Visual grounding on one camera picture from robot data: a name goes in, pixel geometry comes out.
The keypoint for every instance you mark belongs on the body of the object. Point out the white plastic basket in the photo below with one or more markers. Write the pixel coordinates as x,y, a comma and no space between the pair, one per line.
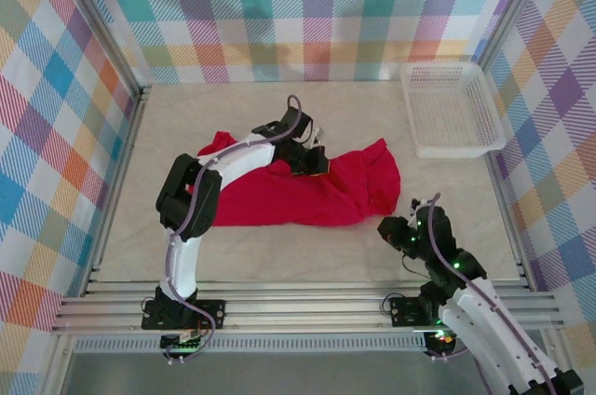
465,150

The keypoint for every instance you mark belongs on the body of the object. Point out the aluminium mounting rail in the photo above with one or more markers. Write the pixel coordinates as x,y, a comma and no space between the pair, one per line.
302,309

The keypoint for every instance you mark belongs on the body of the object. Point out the red t-shirt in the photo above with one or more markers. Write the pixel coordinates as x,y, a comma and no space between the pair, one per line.
288,201

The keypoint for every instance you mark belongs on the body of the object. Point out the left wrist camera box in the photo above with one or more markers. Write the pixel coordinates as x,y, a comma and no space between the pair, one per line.
317,134

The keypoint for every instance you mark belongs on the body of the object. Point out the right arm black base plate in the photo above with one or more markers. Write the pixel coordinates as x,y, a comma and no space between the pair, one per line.
405,311

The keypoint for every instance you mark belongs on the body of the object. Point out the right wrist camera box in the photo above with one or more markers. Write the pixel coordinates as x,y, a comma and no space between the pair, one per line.
416,206

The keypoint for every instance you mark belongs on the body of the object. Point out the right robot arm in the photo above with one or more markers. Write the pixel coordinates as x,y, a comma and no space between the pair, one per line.
489,320

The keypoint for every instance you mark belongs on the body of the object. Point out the aluminium corner post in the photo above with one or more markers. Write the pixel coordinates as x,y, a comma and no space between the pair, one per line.
100,17
514,4

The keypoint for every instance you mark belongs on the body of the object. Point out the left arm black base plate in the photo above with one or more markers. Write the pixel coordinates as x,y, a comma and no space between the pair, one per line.
212,313

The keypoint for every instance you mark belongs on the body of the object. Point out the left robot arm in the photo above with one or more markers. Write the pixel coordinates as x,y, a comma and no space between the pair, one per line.
186,199

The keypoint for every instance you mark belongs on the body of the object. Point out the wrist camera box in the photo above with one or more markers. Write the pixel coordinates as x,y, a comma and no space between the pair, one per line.
317,134
416,206

